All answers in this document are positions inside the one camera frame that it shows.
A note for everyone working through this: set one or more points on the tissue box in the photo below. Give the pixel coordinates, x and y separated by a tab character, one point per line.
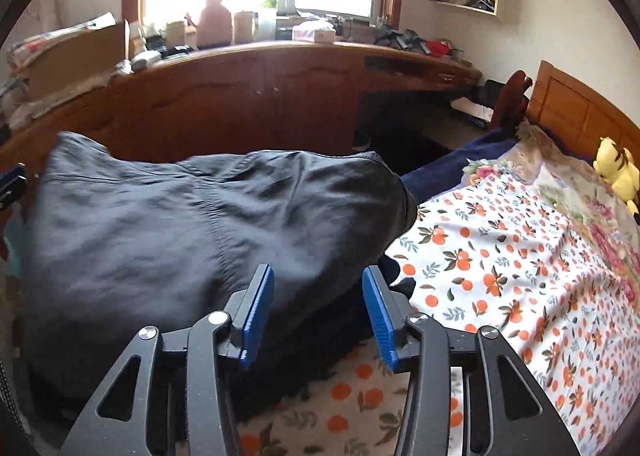
312	32

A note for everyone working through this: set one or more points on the cardboard box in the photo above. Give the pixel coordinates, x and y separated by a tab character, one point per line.
75	61

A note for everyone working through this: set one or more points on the red basket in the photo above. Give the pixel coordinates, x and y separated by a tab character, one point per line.
436	48

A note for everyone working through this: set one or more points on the stack of papers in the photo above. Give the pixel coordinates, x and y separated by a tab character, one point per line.
472	111

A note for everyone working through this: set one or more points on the dark wooden chair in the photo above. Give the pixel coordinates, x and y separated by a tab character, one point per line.
510	101

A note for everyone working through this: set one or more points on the black jacket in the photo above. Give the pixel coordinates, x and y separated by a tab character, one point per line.
175	236

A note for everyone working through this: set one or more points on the white jar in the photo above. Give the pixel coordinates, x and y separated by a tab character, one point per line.
244	27

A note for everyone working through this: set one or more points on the pink bottle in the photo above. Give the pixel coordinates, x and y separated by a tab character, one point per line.
214	23

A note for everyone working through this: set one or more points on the orange fruit print bedsheet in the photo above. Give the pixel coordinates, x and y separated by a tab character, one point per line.
500	286

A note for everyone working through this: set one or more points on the wooden desk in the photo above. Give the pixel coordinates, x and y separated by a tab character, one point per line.
225	96

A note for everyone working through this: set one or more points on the wooden headboard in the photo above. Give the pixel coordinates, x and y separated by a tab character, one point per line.
565	106

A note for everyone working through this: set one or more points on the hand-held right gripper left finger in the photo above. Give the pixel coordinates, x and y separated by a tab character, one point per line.
255	321

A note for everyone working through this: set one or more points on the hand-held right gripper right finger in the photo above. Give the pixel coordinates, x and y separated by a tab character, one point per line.
381	321

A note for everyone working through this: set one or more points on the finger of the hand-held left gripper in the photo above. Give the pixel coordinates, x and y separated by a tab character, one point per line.
11	182

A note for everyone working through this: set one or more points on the pile of black gadgets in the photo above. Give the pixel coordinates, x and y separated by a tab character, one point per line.
400	40

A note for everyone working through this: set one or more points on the yellow plush toy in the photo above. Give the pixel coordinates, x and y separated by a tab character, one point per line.
617	168

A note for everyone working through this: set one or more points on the green capped bottle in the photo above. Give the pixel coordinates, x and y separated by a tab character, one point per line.
267	21

